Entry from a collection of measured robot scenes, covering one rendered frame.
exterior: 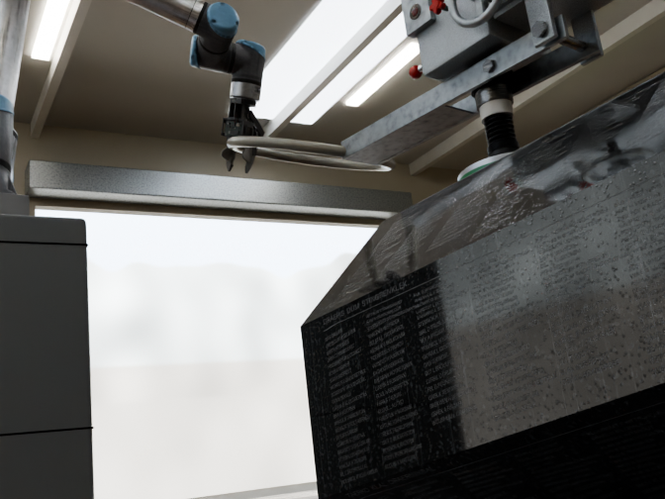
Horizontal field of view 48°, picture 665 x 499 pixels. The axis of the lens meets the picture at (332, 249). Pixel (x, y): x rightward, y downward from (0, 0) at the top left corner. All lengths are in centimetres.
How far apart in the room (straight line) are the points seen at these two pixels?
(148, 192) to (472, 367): 715
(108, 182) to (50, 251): 649
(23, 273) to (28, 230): 9
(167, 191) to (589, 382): 739
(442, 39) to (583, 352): 89
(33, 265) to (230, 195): 694
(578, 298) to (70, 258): 100
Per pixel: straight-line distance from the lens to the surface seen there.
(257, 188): 862
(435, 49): 172
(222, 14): 214
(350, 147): 195
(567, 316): 104
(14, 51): 216
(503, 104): 168
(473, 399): 115
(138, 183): 815
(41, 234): 160
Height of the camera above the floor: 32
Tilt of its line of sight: 15 degrees up
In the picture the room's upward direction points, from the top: 7 degrees counter-clockwise
